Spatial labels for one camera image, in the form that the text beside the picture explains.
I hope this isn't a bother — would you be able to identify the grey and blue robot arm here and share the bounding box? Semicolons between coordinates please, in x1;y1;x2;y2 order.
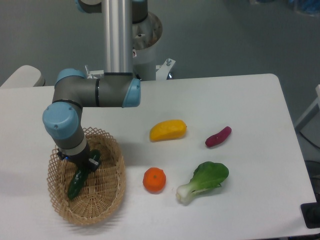
42;0;148;171

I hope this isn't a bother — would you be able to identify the white furniture frame right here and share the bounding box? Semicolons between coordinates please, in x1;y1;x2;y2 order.
293;84;320;133

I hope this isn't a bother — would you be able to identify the black device at table edge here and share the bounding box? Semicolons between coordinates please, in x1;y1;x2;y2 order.
300;202;320;229

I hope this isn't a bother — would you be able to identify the green cucumber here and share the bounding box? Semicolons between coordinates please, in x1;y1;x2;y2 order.
66;149;102;200

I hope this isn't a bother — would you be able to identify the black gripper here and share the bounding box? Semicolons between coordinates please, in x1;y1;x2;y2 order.
57;143;100;172

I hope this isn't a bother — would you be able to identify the blue object top right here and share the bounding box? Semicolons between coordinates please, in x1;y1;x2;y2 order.
293;0;320;17

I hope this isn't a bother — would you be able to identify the green bok choy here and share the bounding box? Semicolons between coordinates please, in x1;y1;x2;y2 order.
175;161;229;205

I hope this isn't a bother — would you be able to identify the woven wicker basket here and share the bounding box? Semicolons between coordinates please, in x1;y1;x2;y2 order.
47;127;126;225

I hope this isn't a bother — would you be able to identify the purple sweet potato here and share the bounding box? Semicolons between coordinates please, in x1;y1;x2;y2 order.
205;126;232;148

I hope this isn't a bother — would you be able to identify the white chair armrest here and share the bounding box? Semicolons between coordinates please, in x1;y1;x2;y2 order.
0;65;46;89

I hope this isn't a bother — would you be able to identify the yellow mango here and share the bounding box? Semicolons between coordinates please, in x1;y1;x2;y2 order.
149;119;187;142

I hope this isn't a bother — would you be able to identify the orange tangerine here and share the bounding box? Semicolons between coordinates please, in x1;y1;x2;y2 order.
142;167;167;194

